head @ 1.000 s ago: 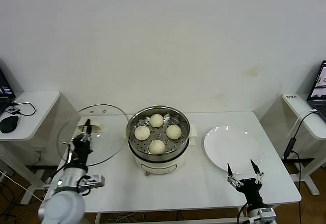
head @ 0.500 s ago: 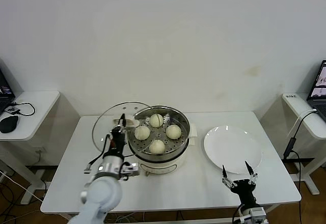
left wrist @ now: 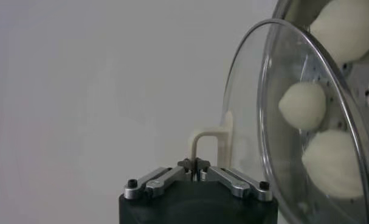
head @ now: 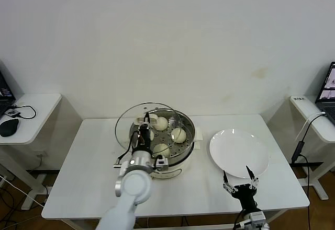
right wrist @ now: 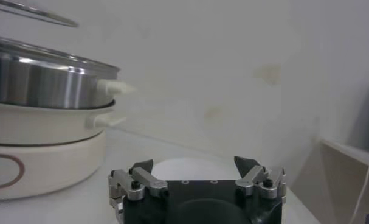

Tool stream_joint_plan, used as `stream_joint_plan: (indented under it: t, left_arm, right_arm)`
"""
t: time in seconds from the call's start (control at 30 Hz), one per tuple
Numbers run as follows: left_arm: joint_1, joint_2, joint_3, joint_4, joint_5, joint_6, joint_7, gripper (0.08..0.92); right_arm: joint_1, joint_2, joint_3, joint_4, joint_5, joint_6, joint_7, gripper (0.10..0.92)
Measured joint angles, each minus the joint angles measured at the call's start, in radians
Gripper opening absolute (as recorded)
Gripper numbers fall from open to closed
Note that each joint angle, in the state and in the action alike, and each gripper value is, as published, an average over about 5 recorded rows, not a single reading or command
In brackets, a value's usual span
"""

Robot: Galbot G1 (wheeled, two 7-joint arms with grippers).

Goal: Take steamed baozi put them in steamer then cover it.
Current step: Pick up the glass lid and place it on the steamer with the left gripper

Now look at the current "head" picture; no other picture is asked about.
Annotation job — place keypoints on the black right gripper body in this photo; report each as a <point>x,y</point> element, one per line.
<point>244,193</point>

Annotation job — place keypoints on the round glass pot lid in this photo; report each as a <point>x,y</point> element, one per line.
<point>125,125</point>

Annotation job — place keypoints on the small white printed label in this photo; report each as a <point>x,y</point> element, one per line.
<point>299,99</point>

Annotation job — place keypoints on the black computer mouse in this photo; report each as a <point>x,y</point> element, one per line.
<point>9,128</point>

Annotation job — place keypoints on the white electric cooking pot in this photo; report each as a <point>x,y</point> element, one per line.
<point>178,171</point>

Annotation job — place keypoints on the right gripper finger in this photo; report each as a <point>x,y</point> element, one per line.
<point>225,179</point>
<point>250,173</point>

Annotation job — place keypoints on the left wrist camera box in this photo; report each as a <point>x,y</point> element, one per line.
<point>161,163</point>

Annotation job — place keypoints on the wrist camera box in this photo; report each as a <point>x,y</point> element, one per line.
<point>161,163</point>
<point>257,217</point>

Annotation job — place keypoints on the black laptop beside mouse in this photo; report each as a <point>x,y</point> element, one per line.
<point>6,91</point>

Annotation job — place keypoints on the white side table with mouse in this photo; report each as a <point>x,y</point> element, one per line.
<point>31,130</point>

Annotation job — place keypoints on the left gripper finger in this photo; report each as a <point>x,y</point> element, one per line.
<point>147,117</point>

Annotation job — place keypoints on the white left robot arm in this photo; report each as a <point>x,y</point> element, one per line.
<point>133,185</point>

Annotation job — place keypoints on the white wall socket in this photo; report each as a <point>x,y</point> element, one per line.
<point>42,154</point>

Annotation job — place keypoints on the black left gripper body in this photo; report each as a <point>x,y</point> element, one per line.
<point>144,138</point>

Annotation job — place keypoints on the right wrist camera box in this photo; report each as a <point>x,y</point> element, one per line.
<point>257,217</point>

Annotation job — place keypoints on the round white plate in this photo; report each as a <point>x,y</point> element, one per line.
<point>238,154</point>

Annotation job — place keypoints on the small black usb hub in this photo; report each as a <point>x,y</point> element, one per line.
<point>12,113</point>

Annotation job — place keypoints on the stainless steel steamer basket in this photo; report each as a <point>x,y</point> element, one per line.
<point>189,141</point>

